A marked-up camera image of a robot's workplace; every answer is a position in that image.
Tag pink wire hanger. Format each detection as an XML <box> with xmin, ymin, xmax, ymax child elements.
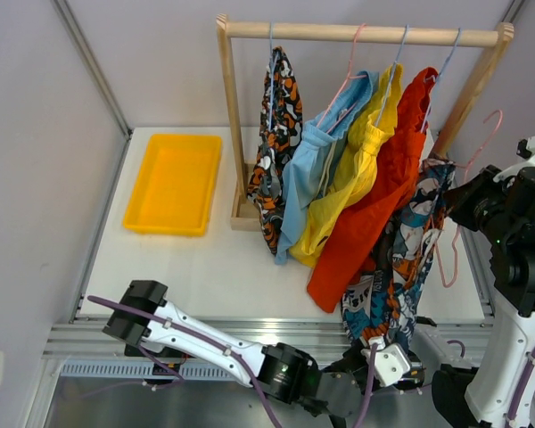
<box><xmin>405</xmin><ymin>109</ymin><xmax>504</xmax><ymax>289</ymax></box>
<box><xmin>317</xmin><ymin>23</ymin><xmax>367</xmax><ymax>128</ymax></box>

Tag blue patterned print shorts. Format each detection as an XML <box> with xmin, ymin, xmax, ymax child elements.
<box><xmin>341</xmin><ymin>157</ymin><xmax>456</xmax><ymax>350</ymax></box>

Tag orange red shorts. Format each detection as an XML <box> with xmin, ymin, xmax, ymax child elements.
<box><xmin>308</xmin><ymin>67</ymin><xmax>438</xmax><ymax>313</ymax></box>

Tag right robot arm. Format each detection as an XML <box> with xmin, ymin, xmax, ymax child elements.
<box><xmin>432</xmin><ymin>136</ymin><xmax>535</xmax><ymax>427</ymax></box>

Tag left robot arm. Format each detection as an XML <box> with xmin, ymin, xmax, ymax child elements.
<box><xmin>88</xmin><ymin>280</ymin><xmax>425</xmax><ymax>427</ymax></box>

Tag yellow shorts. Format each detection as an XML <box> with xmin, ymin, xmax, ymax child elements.
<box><xmin>289</xmin><ymin>64</ymin><xmax>403</xmax><ymax>268</ymax></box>

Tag light blue shorts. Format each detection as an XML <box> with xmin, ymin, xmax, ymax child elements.
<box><xmin>275</xmin><ymin>70</ymin><xmax>379</xmax><ymax>265</ymax></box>

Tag black orange camouflage shorts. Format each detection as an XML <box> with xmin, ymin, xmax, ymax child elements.
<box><xmin>246</xmin><ymin>46</ymin><xmax>303</xmax><ymax>254</ymax></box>

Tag wooden clothes rack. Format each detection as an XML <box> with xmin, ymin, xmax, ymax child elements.
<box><xmin>216</xmin><ymin>14</ymin><xmax>514</xmax><ymax>232</ymax></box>

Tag yellow plastic tray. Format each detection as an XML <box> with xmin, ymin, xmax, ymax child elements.
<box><xmin>122</xmin><ymin>134</ymin><xmax>222</xmax><ymax>236</ymax></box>

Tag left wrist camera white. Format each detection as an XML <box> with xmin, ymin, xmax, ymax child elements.
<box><xmin>362</xmin><ymin>336</ymin><xmax>411</xmax><ymax>387</ymax></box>

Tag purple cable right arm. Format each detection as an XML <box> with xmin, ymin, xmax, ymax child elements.
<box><xmin>445</xmin><ymin>329</ymin><xmax>535</xmax><ymax>424</ymax></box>

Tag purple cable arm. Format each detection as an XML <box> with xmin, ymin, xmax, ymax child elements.
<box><xmin>86</xmin><ymin>294</ymin><xmax>380</xmax><ymax>428</ymax></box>
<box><xmin>445</xmin><ymin>329</ymin><xmax>535</xmax><ymax>424</ymax></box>

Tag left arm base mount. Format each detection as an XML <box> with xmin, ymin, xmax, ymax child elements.
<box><xmin>124</xmin><ymin>344</ymin><xmax>192</xmax><ymax>371</ymax></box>

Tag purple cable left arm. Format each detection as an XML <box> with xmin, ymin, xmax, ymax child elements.
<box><xmin>86</xmin><ymin>294</ymin><xmax>380</xmax><ymax>428</ymax></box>

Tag pink wire hanger on rack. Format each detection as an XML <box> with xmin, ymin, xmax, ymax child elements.
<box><xmin>317</xmin><ymin>23</ymin><xmax>367</xmax><ymax>128</ymax></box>

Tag aluminium mounting rail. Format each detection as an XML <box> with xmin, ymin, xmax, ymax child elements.
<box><xmin>42</xmin><ymin>318</ymin><xmax>496</xmax><ymax>360</ymax></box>

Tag blue wire hanger far left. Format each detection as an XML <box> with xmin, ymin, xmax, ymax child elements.
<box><xmin>267</xmin><ymin>22</ymin><xmax>277</xmax><ymax>131</ymax></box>

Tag slotted cable duct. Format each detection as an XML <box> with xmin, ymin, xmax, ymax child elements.
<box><xmin>60</xmin><ymin>359</ymin><xmax>236</xmax><ymax>382</ymax></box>

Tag aluminium frame post left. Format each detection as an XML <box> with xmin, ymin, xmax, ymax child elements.
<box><xmin>51</xmin><ymin>0</ymin><xmax>132</xmax><ymax>138</ymax></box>

